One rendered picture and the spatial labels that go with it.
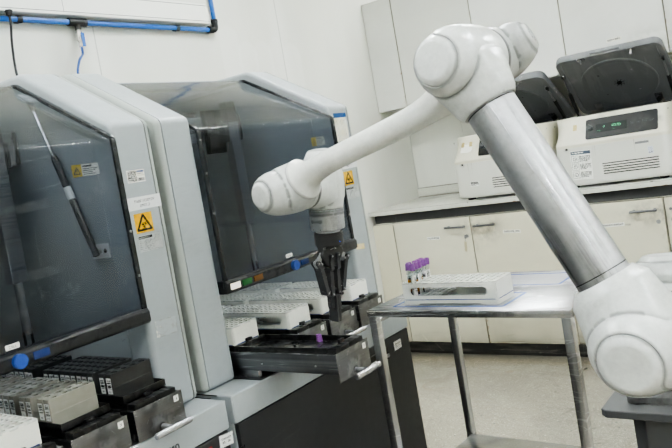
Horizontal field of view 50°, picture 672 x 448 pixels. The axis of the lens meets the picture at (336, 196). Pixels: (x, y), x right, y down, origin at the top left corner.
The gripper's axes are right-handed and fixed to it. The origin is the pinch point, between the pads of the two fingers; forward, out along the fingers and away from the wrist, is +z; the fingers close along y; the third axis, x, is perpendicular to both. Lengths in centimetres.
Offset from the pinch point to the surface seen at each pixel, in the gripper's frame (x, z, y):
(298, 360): -0.3, 9.8, 14.7
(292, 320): -18.8, 6.1, -2.3
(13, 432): -11, 6, 80
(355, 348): 10.7, 7.9, 5.6
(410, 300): 5.1, 3.8, -26.1
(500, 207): -72, 4, -220
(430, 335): -120, 81, -212
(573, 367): 53, 15, -23
